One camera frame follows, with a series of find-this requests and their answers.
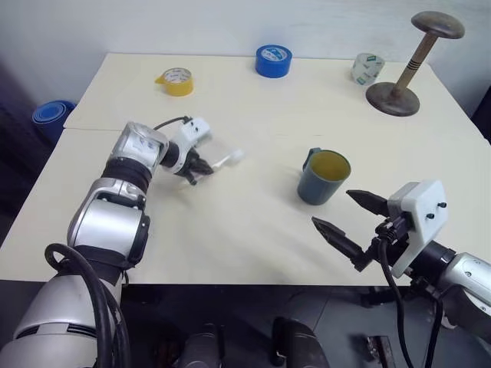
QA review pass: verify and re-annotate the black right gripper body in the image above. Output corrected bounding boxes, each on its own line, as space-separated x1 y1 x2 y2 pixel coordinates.
354 215 414 273

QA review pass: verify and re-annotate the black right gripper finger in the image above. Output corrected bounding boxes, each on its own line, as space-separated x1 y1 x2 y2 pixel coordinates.
311 215 364 262
345 189 390 216

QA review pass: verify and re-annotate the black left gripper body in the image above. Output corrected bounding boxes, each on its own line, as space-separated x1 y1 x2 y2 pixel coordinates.
183 148 200 173

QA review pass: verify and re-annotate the toothbrush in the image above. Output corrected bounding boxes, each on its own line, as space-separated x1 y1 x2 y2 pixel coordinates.
190 139 246 184

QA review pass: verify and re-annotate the blue-grey mug yellow inside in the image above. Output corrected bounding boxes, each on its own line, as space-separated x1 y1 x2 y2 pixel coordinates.
297 146 352 206

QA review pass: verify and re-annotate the wooden hat stand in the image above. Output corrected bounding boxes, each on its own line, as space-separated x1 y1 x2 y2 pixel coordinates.
365 10 466 117

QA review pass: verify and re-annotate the yellow tape roll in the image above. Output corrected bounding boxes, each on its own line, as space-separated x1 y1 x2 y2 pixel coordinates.
154 67 196 98

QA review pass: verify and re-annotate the dark rounded shape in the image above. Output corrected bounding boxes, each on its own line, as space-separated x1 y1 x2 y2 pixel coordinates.
183 322 228 368
271 316 331 368

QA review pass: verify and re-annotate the small reddish-brown object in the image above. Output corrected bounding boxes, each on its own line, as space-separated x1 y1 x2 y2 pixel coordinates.
363 334 393 362

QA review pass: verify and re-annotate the blue tape roll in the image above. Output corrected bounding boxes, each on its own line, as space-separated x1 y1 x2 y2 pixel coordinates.
255 44 295 79

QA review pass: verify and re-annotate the clear tape roll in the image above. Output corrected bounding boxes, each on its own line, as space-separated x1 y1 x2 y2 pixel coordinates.
350 52 386 87

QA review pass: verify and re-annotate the blue rolled mat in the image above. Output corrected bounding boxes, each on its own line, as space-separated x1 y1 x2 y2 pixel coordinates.
31 100 77 136

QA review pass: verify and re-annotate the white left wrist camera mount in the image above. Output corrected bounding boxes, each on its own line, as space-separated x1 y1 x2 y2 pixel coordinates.
171 117 213 174

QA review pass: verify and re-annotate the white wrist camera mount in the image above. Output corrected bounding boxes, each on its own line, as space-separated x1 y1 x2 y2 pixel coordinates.
171 117 213 174
387 179 449 278

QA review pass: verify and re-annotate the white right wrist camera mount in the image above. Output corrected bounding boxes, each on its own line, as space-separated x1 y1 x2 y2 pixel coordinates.
387 179 449 278

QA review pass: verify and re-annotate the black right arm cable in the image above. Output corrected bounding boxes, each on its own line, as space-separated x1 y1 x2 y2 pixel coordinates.
377 228 447 368

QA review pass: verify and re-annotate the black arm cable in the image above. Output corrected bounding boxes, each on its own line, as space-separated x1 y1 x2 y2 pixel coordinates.
377 228 447 368
44 114 193 368

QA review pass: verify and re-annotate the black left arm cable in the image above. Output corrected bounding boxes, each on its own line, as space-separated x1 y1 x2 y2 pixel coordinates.
44 114 193 368

